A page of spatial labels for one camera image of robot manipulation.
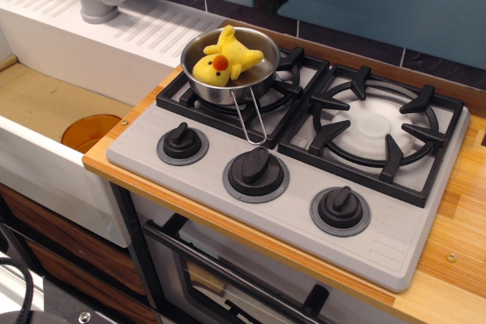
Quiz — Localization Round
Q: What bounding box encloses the orange plastic plate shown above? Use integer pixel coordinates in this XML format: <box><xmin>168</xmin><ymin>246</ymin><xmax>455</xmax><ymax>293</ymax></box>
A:
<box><xmin>61</xmin><ymin>114</ymin><xmax>121</xmax><ymax>153</ymax></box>

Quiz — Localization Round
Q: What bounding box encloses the grey toy stove top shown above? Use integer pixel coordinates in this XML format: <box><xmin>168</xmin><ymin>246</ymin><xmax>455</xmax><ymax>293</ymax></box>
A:
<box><xmin>105</xmin><ymin>30</ymin><xmax>472</xmax><ymax>294</ymax></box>

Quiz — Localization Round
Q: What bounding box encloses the black burner grate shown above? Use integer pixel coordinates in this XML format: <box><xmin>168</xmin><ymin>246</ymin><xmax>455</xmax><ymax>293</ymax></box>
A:
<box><xmin>278</xmin><ymin>65</ymin><xmax>470</xmax><ymax>208</ymax></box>
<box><xmin>156</xmin><ymin>47</ymin><xmax>330</xmax><ymax>149</ymax></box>

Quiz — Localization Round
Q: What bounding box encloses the white toy sink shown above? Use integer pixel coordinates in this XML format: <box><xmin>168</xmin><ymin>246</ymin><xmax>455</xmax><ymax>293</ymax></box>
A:
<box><xmin>1</xmin><ymin>0</ymin><xmax>222</xmax><ymax>247</ymax></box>

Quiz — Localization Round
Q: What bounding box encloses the black right burner grate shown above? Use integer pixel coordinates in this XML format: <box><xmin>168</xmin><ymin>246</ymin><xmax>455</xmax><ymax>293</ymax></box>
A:
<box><xmin>278</xmin><ymin>65</ymin><xmax>470</xmax><ymax>208</ymax></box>

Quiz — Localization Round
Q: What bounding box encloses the black right stove knob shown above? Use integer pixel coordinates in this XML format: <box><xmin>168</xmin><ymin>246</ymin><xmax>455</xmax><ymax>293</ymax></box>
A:
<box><xmin>310</xmin><ymin>186</ymin><xmax>371</xmax><ymax>237</ymax></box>

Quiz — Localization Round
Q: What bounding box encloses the black left burner grate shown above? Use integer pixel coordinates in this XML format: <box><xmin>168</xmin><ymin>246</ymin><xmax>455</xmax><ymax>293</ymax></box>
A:
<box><xmin>156</xmin><ymin>47</ymin><xmax>330</xmax><ymax>149</ymax></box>

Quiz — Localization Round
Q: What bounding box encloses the black braided cable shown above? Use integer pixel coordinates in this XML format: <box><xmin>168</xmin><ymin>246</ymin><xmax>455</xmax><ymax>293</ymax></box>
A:
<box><xmin>0</xmin><ymin>257</ymin><xmax>36</xmax><ymax>324</ymax></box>

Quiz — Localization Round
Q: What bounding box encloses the wooden drawer unit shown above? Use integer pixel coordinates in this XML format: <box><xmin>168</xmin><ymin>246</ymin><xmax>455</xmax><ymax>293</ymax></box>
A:
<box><xmin>1</xmin><ymin>186</ymin><xmax>161</xmax><ymax>323</ymax></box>

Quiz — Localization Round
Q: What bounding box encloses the black middle stove knob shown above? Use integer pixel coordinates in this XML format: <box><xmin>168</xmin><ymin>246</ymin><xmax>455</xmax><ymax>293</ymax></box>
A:
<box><xmin>222</xmin><ymin>146</ymin><xmax>290</xmax><ymax>204</ymax></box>

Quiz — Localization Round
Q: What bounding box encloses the black left stove knob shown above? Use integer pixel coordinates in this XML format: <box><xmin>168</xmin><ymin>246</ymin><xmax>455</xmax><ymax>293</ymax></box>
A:
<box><xmin>156</xmin><ymin>122</ymin><xmax>209</xmax><ymax>166</ymax></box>

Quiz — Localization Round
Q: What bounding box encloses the yellow stuffed duck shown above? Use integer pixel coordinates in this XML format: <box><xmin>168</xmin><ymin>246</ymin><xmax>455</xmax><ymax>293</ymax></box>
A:
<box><xmin>192</xmin><ymin>25</ymin><xmax>264</xmax><ymax>87</ymax></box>

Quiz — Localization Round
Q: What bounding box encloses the stainless steel pan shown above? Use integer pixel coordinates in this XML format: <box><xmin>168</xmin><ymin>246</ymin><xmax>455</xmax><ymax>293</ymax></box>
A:
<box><xmin>181</xmin><ymin>27</ymin><xmax>281</xmax><ymax>146</ymax></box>

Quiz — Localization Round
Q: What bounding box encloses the toy oven door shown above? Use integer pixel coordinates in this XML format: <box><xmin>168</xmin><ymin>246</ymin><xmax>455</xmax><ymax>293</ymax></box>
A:
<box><xmin>143</xmin><ymin>214</ymin><xmax>383</xmax><ymax>323</ymax></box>

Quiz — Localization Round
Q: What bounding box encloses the black stove knob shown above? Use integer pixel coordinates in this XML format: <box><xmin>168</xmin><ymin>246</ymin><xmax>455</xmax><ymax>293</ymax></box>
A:
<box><xmin>156</xmin><ymin>122</ymin><xmax>209</xmax><ymax>166</ymax></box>
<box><xmin>222</xmin><ymin>146</ymin><xmax>290</xmax><ymax>204</ymax></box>
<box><xmin>310</xmin><ymin>186</ymin><xmax>371</xmax><ymax>237</ymax></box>

